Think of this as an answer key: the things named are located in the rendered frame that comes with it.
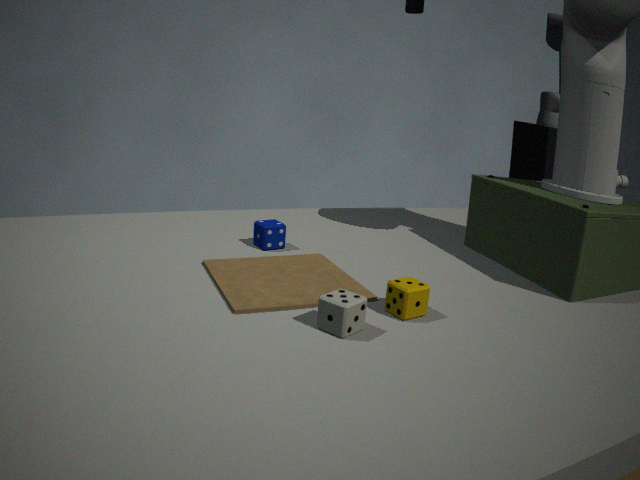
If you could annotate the white die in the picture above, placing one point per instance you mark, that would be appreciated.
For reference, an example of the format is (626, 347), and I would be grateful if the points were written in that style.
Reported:
(341, 313)

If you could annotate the yellow die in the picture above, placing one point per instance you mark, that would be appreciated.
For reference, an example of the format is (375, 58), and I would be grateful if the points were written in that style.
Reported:
(407, 298)

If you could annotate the blue die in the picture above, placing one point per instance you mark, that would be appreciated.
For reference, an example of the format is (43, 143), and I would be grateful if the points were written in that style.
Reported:
(269, 234)

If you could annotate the tan flat mat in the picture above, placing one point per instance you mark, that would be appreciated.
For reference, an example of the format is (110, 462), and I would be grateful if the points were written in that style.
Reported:
(276, 283)

